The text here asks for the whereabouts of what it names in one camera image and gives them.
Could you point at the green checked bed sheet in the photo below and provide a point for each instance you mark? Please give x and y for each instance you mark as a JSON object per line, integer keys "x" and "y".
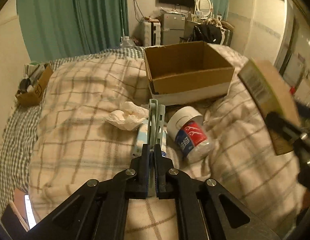
{"x": 17, "y": 139}

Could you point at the grey mini refrigerator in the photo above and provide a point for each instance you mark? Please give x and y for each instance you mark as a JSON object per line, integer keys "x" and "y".
{"x": 172, "y": 28}

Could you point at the cream lace cloth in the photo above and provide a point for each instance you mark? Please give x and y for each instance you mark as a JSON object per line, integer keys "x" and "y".
{"x": 128, "y": 117}

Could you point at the phone on bedside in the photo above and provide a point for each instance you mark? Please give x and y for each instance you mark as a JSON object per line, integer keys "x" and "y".
{"x": 22, "y": 209}

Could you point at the cream plaid blanket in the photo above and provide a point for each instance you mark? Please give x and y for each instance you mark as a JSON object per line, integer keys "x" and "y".
{"x": 76, "y": 144}

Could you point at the black jacket on chair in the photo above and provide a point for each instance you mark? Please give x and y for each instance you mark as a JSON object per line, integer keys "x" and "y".
{"x": 207, "y": 33}

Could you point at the white louvered wardrobe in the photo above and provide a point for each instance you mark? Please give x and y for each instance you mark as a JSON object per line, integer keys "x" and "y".
{"x": 262, "y": 29}

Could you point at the clear water jug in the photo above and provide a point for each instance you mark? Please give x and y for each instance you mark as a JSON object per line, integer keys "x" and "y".
{"x": 126, "y": 42}

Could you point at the large green curtain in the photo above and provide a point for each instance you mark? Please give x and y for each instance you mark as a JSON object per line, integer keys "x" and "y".
{"x": 54, "y": 29}

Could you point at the brown cardboard packet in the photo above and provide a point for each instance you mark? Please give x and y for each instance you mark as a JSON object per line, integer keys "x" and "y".
{"x": 268, "y": 90}

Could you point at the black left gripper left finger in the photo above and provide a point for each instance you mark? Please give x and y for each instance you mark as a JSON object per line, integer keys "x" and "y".
{"x": 97, "y": 210}

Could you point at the white oval vanity mirror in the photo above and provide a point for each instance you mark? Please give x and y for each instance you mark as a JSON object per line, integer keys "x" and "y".
{"x": 204, "y": 8}

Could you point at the small cardboard box with items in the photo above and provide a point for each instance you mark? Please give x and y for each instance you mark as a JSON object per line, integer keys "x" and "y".
{"x": 32, "y": 86}

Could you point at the large open cardboard box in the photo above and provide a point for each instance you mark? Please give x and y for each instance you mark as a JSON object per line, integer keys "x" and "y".
{"x": 183, "y": 73}

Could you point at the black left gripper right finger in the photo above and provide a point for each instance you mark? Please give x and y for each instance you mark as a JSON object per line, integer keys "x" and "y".
{"x": 205, "y": 209}

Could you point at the grey folding hook tool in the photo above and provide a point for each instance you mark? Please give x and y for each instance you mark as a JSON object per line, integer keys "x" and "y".
{"x": 155, "y": 129}

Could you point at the white suitcase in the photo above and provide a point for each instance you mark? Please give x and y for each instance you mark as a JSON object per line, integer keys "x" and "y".
{"x": 151, "y": 33}

